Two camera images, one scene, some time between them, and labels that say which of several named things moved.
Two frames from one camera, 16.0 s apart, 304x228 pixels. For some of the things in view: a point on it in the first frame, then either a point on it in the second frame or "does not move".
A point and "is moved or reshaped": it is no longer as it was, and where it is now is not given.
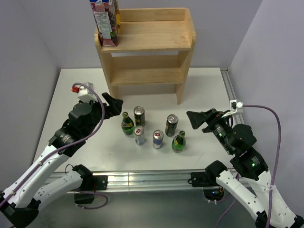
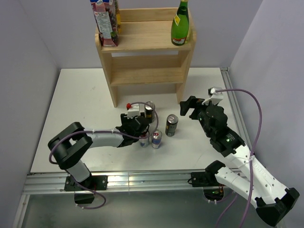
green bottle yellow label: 178,142 -> 180,24
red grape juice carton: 106,14 does not move
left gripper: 115,107 -> 125,119
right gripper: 196,118 -> 192,102
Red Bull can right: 158,135 does not move
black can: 139,112 is moved or reshaped
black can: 171,125 does not move
